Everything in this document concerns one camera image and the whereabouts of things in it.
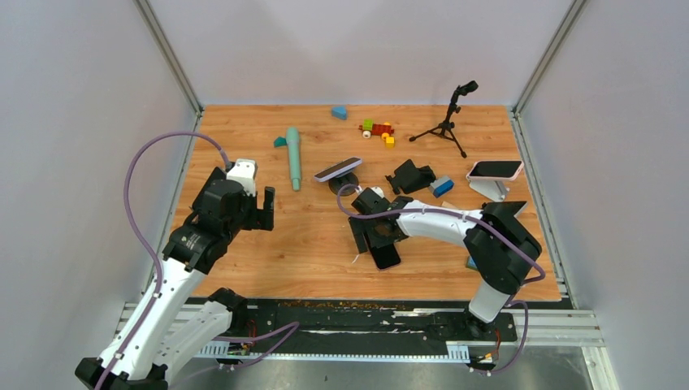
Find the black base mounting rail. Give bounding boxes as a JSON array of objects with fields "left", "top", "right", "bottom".
[{"left": 119, "top": 297, "right": 604, "bottom": 362}]

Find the round black phone stand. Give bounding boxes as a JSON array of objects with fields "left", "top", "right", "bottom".
[{"left": 328, "top": 172, "right": 359, "bottom": 197}]

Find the teal toy microphone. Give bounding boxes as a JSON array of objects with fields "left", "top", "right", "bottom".
[{"left": 286, "top": 127, "right": 301, "bottom": 191}]

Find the phone with lavender case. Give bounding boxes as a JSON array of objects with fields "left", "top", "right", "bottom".
[{"left": 314, "top": 157, "right": 363, "bottom": 182}]

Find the white phone stand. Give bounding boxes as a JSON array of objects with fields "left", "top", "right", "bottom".
[{"left": 469, "top": 180, "right": 509, "bottom": 202}]

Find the blue and grey eraser block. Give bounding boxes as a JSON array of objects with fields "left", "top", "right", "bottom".
[{"left": 428, "top": 175, "right": 454, "bottom": 198}]

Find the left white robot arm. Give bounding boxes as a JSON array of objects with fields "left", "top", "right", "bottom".
[{"left": 75, "top": 159, "right": 275, "bottom": 389}]

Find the dark teal small block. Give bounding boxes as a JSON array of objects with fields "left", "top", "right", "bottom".
[{"left": 273, "top": 136, "right": 288, "bottom": 148}]

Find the blue triangular block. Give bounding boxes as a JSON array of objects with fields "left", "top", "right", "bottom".
[{"left": 331, "top": 106, "right": 349, "bottom": 120}]

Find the black mini tripod stand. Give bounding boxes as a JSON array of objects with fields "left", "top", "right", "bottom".
[{"left": 409, "top": 80, "right": 479, "bottom": 158}]

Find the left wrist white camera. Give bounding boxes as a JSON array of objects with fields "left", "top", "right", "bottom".
[{"left": 226, "top": 158, "right": 258, "bottom": 197}]

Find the blue lego brick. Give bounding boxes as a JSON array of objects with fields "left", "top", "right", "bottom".
[{"left": 466, "top": 257, "right": 478, "bottom": 271}]

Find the small wooden cylinder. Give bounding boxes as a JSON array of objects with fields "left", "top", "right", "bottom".
[{"left": 441, "top": 201, "right": 458, "bottom": 210}]

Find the phone with pink-edged black case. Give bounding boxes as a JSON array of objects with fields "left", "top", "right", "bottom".
[{"left": 370, "top": 244, "right": 401, "bottom": 271}]

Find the phone with white edge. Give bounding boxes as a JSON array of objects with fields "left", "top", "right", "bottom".
[{"left": 502, "top": 201, "right": 528, "bottom": 218}]

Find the black clamp phone holder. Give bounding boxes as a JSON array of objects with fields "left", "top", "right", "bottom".
[{"left": 385, "top": 159, "right": 436, "bottom": 195}]

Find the colourful toy brick car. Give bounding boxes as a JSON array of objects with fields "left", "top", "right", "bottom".
[{"left": 358, "top": 119, "right": 395, "bottom": 140}]

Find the phone with pink case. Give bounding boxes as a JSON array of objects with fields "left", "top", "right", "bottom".
[{"left": 466, "top": 160, "right": 524, "bottom": 181}]

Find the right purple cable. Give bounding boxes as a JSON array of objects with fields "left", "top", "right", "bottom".
[{"left": 336, "top": 184, "right": 547, "bottom": 376}]

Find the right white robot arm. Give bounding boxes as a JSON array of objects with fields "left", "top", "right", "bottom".
[{"left": 349, "top": 188, "right": 545, "bottom": 340}]

